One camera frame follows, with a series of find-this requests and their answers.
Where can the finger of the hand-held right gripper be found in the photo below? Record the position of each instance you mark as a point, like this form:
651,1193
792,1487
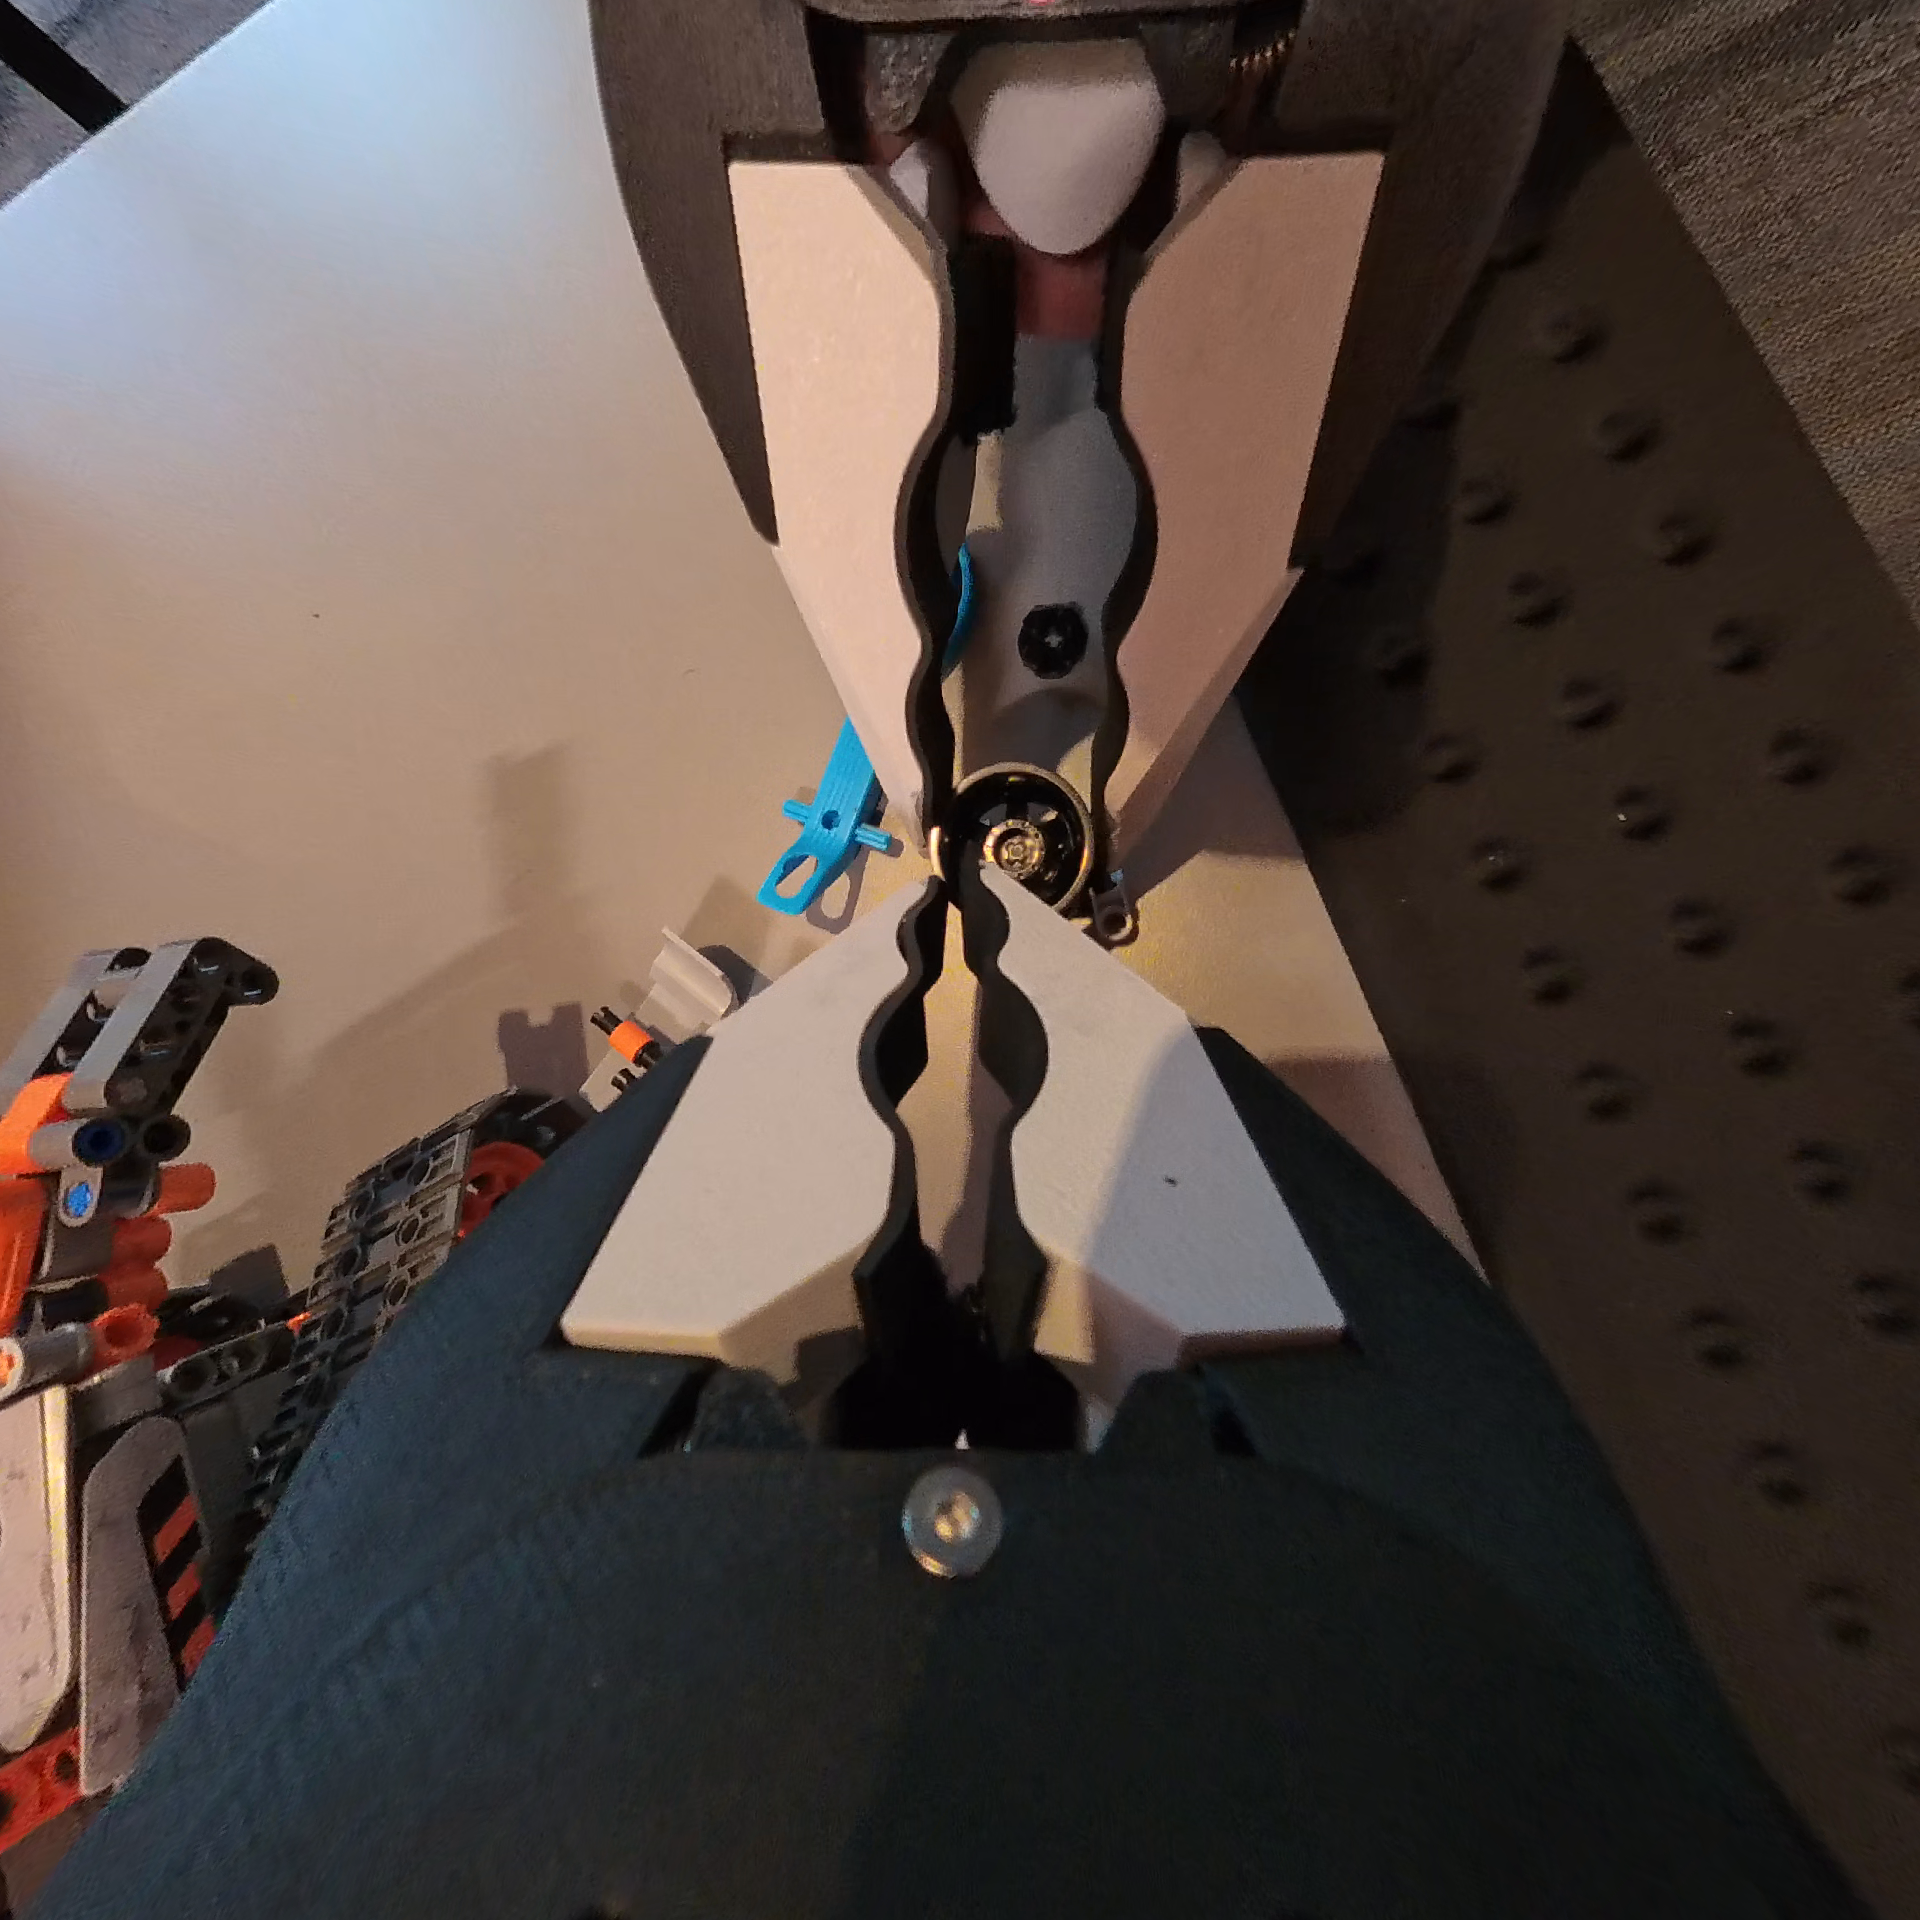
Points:
1243,422
826,422

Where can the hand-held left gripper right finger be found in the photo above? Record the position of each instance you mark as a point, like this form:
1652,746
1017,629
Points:
1155,1185

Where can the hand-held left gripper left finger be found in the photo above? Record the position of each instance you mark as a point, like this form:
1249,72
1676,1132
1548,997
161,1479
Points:
751,1201

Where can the black toy wheel hub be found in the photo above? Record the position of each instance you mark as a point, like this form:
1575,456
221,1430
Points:
1036,856

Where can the grey block assembly orange pins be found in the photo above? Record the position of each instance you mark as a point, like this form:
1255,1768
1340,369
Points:
691,984

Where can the small black round piece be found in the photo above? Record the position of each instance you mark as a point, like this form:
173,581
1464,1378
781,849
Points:
1050,640

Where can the blue plastic separator tool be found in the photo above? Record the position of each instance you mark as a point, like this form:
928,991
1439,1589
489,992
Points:
818,862

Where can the dark dimpled mat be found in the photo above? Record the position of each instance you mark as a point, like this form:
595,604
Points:
1651,901

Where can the grey orange tracked toy robot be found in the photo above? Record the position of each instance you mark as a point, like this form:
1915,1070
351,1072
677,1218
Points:
136,1201

